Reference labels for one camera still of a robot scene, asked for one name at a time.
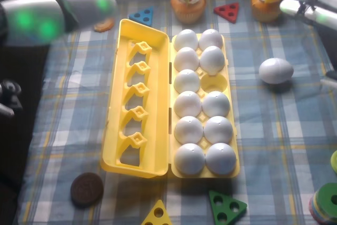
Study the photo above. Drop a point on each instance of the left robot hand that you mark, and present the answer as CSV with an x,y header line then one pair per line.
x,y
11,93

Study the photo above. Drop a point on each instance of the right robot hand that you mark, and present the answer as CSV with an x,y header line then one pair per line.
x,y
316,1

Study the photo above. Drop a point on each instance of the yellow plastic egg carton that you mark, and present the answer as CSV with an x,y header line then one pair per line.
x,y
160,103

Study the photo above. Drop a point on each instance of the toy cupcake with orange slice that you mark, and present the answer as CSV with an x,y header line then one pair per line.
x,y
267,6

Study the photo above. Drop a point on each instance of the red triangle block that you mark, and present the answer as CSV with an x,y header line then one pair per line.
x,y
228,11

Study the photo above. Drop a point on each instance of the tan toy biscuit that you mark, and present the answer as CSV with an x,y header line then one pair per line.
x,y
104,26

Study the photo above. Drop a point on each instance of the chocolate toy sandwich cookie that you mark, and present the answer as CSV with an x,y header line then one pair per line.
x,y
87,189

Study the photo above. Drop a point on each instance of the toy cupcake with strawberries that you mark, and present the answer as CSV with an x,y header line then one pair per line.
x,y
188,6

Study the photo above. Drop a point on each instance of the blue plaid tablecloth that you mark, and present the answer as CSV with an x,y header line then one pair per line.
x,y
263,119

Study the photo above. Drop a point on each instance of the blue triangle block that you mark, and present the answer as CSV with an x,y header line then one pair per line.
x,y
143,19

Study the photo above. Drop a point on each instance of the yellow triangle block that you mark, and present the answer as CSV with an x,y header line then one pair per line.
x,y
155,218

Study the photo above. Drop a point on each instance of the green triangle block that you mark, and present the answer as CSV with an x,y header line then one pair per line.
x,y
225,210

